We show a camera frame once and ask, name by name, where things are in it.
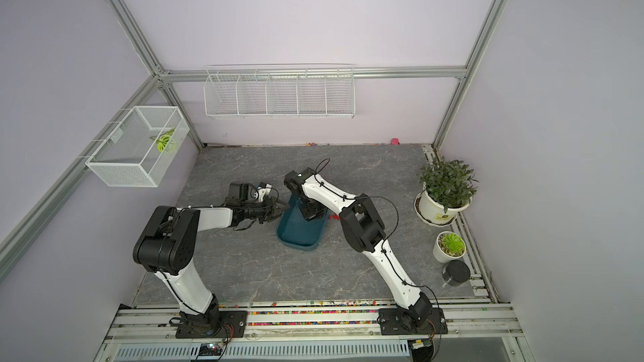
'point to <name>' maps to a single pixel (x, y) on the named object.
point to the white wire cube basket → (140, 148)
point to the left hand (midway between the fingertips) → (288, 209)
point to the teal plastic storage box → (295, 231)
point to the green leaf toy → (163, 139)
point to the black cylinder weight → (455, 272)
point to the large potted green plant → (449, 189)
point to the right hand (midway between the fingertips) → (319, 213)
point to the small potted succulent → (448, 246)
